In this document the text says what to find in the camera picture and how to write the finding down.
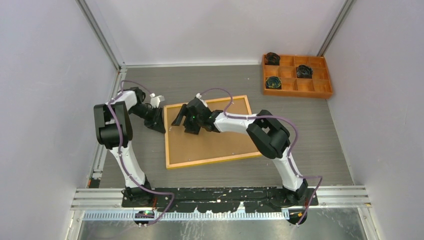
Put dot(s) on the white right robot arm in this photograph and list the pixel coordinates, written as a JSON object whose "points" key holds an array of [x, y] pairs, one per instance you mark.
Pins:
{"points": [[270, 137]]}

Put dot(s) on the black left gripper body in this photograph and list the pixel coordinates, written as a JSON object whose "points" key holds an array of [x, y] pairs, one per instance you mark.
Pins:
{"points": [[143, 112]]}

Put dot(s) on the brown fibreboard backing board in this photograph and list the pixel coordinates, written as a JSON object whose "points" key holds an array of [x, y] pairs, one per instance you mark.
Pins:
{"points": [[212, 142]]}

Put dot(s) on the orange compartment tray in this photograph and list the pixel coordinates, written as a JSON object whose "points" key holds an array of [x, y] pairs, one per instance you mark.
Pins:
{"points": [[295, 76]]}

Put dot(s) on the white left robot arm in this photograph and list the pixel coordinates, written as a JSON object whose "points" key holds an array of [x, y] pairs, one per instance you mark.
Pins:
{"points": [[114, 130]]}

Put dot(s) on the aluminium left side rail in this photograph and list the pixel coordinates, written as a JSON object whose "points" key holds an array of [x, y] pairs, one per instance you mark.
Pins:
{"points": [[96, 171]]}

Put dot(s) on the aluminium front rail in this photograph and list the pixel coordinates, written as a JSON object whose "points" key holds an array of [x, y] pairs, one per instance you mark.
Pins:
{"points": [[105, 204]]}

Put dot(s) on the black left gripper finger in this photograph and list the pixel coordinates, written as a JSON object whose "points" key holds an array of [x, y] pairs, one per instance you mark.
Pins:
{"points": [[151, 124], [159, 121]]}

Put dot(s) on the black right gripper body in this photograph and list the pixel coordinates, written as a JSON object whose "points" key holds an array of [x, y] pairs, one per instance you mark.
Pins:
{"points": [[190, 117]]}

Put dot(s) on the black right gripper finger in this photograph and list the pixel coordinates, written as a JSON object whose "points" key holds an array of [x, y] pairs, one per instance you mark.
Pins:
{"points": [[182, 113], [191, 126]]}

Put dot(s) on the aluminium rail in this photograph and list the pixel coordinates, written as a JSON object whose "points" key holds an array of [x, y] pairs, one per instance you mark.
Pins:
{"points": [[105, 204], [96, 171]]}

